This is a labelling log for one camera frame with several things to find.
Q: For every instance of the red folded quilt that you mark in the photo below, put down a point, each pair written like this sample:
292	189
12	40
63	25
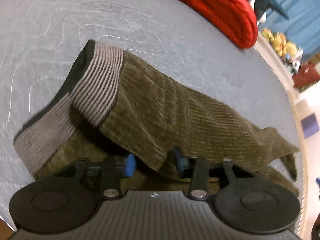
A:
220	7

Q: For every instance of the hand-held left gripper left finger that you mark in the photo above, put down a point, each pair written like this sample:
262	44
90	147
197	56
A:
130	165

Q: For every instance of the blue curtain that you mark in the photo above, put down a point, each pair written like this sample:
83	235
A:
302	10

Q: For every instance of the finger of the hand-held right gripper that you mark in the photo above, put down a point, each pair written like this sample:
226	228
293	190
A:
318	184

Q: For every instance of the purple box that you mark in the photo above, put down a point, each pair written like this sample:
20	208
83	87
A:
311	125

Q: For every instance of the large yellow plush toy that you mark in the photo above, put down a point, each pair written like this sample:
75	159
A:
285	45

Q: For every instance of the dark red pillow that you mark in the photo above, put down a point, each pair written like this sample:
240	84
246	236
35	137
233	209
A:
307	76

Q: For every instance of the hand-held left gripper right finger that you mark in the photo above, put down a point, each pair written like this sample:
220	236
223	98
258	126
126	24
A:
178	162

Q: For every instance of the small yellow plush toy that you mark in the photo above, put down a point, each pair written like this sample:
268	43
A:
267	35

